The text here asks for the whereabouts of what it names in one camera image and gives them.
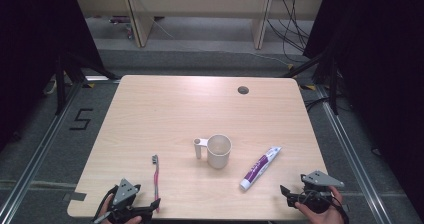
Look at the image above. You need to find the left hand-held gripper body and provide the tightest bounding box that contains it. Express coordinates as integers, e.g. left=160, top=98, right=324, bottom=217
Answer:
left=98, top=178, right=158, bottom=224

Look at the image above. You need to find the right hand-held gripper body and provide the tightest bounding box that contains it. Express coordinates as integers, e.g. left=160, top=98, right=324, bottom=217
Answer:
left=287, top=170, right=346, bottom=214

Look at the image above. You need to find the pink toothbrush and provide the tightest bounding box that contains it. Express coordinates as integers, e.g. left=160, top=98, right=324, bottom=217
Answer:
left=151, top=154, right=161, bottom=213

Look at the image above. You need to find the white and purple toothpaste tube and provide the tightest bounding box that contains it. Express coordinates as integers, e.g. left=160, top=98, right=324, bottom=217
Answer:
left=239, top=146, right=283, bottom=192

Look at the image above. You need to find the white cup with handle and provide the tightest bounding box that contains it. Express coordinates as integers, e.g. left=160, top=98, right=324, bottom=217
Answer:
left=193, top=134, right=233, bottom=170

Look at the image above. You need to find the person's left hand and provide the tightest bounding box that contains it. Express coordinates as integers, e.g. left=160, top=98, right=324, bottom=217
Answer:
left=98, top=193, right=143, bottom=224

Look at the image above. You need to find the person's right hand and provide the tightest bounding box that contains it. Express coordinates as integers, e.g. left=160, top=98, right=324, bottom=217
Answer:
left=294, top=185, right=346, bottom=224

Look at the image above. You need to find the black metal stand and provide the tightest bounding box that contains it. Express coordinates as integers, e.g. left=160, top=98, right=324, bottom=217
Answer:
left=281, top=49, right=342, bottom=116
left=54, top=52, right=120, bottom=116

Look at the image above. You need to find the black curtain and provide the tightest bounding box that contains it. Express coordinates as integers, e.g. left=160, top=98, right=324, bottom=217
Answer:
left=0, top=0, right=105, bottom=152
left=302, top=0, right=424, bottom=215

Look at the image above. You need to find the light wooden shelf unit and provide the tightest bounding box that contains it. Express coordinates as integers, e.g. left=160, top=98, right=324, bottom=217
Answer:
left=72, top=0, right=326, bottom=51

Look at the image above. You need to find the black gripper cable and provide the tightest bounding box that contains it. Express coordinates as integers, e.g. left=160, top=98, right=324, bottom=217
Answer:
left=90, top=184, right=120, bottom=224
left=296, top=188, right=350, bottom=224

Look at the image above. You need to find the aluminium floor rail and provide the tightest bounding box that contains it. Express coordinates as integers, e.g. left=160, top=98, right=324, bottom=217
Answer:
left=0, top=81, right=84, bottom=224
left=314, top=83, right=390, bottom=224

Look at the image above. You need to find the bundle of black cables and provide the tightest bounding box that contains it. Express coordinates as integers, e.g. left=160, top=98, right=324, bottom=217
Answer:
left=265, top=0, right=313, bottom=64

